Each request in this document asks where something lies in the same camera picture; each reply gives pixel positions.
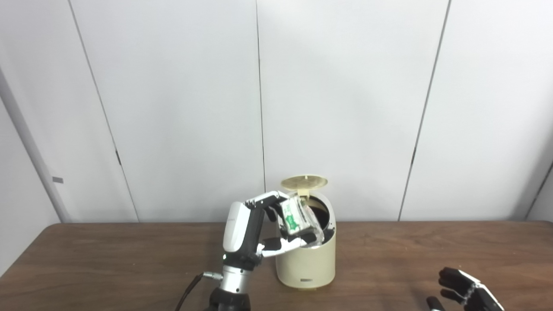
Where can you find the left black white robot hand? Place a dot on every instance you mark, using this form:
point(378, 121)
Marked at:
point(237, 229)

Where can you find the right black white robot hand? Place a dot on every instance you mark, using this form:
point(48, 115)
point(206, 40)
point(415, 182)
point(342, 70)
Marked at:
point(471, 293)

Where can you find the green white milk carton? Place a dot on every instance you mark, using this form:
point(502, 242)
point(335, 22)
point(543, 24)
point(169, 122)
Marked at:
point(296, 218)

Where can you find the round cream bin lid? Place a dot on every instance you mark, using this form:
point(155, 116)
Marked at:
point(302, 182)

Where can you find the cream-colored bin body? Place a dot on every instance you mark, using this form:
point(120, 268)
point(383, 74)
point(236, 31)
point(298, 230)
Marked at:
point(306, 265)

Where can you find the black bin liner bag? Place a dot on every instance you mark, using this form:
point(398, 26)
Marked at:
point(322, 214)

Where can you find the black wall seam clip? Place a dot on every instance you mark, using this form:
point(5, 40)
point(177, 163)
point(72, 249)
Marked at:
point(118, 157)

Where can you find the gray wall corner post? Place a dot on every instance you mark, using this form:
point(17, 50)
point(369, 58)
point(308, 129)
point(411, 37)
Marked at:
point(34, 160)

